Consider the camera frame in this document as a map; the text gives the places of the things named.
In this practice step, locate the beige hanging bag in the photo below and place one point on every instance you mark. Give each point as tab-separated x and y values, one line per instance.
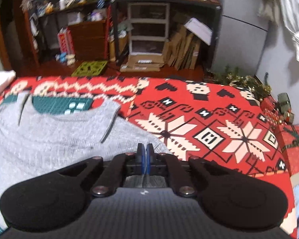
269	9

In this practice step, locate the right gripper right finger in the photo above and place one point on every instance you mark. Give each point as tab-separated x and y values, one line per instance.
169	167

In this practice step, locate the green plastic crate lid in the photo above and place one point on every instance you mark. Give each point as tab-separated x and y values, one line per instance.
90	69

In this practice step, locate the silver refrigerator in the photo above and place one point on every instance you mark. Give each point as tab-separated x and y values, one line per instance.
241	36

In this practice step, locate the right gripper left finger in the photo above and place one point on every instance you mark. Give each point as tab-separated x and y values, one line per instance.
115	172

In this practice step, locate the green cutting mat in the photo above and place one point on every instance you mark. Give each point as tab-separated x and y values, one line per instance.
61	105

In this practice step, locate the white box on cardboard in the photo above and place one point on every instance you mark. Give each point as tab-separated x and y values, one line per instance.
202	31

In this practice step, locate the red boxed packages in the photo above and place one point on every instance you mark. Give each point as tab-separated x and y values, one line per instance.
65	41

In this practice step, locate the grey polo shirt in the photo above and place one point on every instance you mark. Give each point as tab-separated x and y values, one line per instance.
33	144

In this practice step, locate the dark wooden drawer cabinet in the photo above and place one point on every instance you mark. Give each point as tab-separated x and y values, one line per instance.
89	40

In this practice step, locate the christmas garland with lights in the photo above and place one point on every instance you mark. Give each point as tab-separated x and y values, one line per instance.
234	77

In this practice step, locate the large red gift box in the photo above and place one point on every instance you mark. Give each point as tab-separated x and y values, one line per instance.
288	141

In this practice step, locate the red patterned christmas tablecloth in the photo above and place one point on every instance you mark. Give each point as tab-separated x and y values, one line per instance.
215	122

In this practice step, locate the white drawer shelf unit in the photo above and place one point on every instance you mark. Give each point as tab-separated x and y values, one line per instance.
150	27

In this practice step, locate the leaning cardboard sheets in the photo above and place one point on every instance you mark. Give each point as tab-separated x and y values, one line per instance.
181	51

